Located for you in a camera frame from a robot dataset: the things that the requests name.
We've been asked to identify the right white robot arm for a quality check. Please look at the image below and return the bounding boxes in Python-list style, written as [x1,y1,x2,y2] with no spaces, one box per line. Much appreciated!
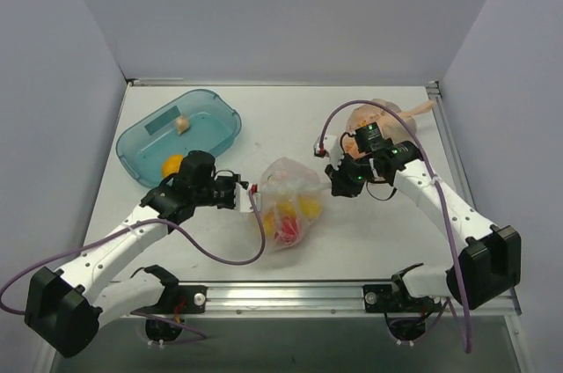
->
[313,123,522,311]

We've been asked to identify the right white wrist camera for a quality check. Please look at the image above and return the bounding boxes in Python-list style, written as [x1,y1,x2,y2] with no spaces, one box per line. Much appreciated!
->
[313,135,345,170]

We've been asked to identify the front aluminium rail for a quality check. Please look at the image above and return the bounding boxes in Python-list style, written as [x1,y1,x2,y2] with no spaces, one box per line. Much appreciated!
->
[48,279,524,320]

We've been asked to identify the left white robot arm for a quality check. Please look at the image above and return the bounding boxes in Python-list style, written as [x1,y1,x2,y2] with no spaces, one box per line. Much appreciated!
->
[24,150,257,358]

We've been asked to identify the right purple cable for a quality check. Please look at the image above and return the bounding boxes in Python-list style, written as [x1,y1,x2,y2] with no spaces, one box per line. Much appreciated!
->
[319,99,474,355]

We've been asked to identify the small beige fake garlic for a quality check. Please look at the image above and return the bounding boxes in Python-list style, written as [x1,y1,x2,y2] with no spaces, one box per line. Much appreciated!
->
[175,116,190,135]

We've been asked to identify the orange tied plastic bag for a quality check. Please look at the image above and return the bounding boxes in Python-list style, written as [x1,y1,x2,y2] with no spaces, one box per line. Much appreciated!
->
[340,99,435,159]

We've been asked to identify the clear printed plastic bag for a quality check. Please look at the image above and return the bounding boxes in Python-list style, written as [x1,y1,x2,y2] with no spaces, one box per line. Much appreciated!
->
[258,157,330,252]

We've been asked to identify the small orange fake fruit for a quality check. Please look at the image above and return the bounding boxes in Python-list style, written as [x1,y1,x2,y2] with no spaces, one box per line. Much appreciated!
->
[161,154,184,179]

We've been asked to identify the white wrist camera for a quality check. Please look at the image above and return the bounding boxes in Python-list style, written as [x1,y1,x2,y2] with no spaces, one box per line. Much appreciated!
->
[235,182,262,213]
[313,135,345,170]

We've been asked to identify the yellow fake lemon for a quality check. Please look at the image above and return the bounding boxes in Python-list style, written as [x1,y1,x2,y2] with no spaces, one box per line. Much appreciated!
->
[298,196,323,220]

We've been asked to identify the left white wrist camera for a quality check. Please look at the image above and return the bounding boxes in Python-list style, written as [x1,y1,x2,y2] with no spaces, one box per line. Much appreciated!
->
[235,182,262,213]

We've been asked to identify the orange yellow fake mango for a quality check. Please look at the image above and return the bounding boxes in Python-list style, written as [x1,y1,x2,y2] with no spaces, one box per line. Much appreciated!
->
[275,200,297,218]

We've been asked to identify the teal plastic fruit tray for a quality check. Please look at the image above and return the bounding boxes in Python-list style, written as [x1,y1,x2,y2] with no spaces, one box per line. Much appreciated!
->
[115,89,242,188]

